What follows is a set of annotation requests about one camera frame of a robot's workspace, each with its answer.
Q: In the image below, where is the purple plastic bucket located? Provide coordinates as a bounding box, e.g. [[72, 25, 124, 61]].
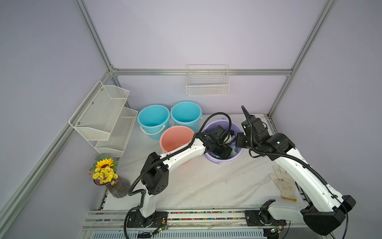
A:
[[204, 118, 244, 164]]

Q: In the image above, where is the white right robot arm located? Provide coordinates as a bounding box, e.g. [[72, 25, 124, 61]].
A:
[[237, 115, 356, 236]]

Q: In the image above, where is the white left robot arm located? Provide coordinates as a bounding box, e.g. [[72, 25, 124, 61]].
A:
[[139, 125, 232, 218]]

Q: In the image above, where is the black corrugated right cable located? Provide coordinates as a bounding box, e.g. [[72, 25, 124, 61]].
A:
[[241, 105, 349, 239]]

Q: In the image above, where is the pink plastic bucket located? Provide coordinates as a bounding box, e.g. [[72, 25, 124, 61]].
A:
[[160, 125, 195, 153]]

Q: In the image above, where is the white work glove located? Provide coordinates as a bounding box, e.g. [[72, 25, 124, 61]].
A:
[[269, 165, 297, 202]]

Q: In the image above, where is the teal bucket being wiped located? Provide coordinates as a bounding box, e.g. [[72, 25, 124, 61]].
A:
[[137, 105, 170, 140]]

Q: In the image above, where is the white two-tier mesh shelf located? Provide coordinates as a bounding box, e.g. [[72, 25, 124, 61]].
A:
[[69, 81, 138, 157]]

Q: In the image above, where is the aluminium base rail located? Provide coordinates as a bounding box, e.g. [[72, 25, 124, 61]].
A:
[[79, 209, 321, 239]]

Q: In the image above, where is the black corrugated left cable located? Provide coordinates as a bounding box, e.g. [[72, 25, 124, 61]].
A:
[[123, 112, 232, 239]]

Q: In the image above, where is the black corrugated cable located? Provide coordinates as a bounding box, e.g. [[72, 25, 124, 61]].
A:
[[123, 112, 232, 239], [241, 105, 349, 239]]

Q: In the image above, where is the teal bucket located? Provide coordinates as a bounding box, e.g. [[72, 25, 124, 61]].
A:
[[170, 101, 203, 132]]

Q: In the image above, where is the white wire wall basket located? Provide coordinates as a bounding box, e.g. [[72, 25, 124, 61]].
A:
[[186, 64, 230, 97]]

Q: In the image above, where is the sunflower bouquet in vase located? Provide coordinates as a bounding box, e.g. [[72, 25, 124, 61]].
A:
[[88, 153, 130, 198]]

